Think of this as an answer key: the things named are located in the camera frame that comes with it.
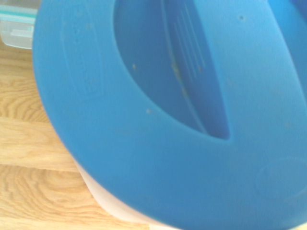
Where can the white pitcher with blue lid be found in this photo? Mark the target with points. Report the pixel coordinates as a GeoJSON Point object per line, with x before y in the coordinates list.
{"type": "Point", "coordinates": [168, 155]}

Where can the stacked clear food containers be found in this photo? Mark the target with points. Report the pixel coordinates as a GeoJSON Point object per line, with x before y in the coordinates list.
{"type": "Point", "coordinates": [16, 26]}

